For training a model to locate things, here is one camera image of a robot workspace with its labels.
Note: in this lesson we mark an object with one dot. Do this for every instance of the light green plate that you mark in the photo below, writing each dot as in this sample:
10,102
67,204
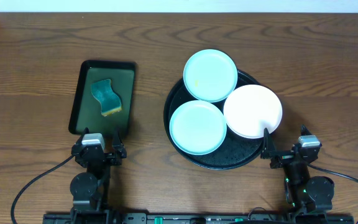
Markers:
197,127
210,75

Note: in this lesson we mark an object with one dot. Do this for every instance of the white plate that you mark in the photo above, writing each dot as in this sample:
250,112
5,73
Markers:
250,109

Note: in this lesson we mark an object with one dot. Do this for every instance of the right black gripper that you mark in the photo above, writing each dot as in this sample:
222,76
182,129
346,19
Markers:
286,156

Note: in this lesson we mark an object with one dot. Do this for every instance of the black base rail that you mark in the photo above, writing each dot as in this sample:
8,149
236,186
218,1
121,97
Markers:
142,218

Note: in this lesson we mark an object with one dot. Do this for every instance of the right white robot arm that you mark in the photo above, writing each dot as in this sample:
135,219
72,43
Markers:
310,196

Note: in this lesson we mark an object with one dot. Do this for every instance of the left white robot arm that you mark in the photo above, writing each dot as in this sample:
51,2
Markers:
90,188

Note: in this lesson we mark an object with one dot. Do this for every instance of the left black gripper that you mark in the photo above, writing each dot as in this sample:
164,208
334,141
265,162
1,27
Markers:
110,156

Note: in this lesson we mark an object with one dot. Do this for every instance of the green yellow sponge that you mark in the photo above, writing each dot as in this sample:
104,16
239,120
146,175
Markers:
108,99

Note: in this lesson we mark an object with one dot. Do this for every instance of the round black serving tray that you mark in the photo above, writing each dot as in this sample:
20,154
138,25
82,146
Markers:
234,152

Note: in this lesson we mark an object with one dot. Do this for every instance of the black rectangular water tray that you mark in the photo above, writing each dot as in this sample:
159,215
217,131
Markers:
86,110

